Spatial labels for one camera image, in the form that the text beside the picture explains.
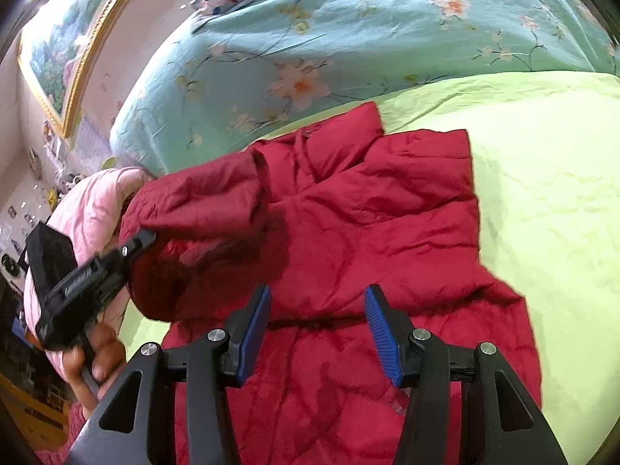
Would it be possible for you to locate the red quilt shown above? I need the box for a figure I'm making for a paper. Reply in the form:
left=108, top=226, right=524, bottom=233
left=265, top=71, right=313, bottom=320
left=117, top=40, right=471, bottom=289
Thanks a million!
left=117, top=103, right=542, bottom=465

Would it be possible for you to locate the pink quilt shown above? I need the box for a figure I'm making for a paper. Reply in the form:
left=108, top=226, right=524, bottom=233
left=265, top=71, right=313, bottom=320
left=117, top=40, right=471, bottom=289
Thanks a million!
left=23, top=167, right=151, bottom=383

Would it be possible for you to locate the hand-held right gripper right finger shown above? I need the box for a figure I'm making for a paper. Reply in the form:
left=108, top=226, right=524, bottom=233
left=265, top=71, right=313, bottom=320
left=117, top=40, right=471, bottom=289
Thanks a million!
left=363, top=285, right=570, bottom=465

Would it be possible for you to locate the patterned wall poster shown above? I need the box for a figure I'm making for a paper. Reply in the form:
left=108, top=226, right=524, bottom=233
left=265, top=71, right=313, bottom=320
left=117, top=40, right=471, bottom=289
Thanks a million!
left=72, top=116, right=117, bottom=175

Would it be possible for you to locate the person's left hand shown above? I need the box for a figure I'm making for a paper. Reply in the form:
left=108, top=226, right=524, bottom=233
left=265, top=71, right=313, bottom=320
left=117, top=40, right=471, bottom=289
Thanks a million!
left=62, top=324, right=129, bottom=420

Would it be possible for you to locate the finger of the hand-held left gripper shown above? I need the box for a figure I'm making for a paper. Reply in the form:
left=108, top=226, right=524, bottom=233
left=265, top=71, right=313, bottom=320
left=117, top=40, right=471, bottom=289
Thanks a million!
left=119, top=230, right=158, bottom=258

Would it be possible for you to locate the light green blanket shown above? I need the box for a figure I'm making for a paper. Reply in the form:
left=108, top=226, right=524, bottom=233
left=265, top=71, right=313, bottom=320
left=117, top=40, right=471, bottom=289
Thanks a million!
left=114, top=74, right=620, bottom=465

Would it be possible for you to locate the teal floral duvet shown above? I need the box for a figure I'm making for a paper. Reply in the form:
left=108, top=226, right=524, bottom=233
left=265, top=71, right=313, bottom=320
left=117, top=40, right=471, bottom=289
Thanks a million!
left=110, top=0, right=618, bottom=177

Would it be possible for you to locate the gold framed painting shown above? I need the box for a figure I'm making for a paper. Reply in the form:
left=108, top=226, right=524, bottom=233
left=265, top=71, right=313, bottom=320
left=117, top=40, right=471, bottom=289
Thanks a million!
left=18, top=0, right=146, bottom=139

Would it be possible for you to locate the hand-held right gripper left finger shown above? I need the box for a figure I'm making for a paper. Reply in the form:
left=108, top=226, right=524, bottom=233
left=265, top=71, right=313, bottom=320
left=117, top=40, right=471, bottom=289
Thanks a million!
left=65, top=285, right=272, bottom=465

